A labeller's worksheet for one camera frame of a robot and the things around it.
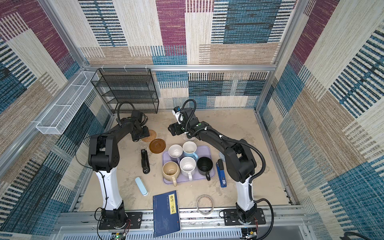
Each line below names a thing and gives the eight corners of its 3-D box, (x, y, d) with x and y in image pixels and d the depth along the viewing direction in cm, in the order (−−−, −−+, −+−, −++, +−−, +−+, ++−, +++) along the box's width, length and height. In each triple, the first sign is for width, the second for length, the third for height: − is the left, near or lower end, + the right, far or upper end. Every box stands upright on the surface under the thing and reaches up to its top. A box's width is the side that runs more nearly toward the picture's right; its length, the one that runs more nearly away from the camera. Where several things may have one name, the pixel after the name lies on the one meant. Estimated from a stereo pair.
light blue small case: (144, 197, 82) (142, 195, 79) (136, 181, 88) (133, 178, 85) (149, 194, 83) (147, 191, 80) (140, 177, 89) (139, 175, 86)
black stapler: (144, 174, 90) (142, 172, 87) (142, 152, 99) (140, 149, 96) (150, 173, 91) (149, 170, 88) (148, 151, 100) (146, 148, 97)
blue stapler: (220, 187, 85) (221, 184, 81) (215, 163, 94) (216, 159, 90) (226, 187, 85) (227, 184, 81) (220, 162, 95) (222, 159, 91)
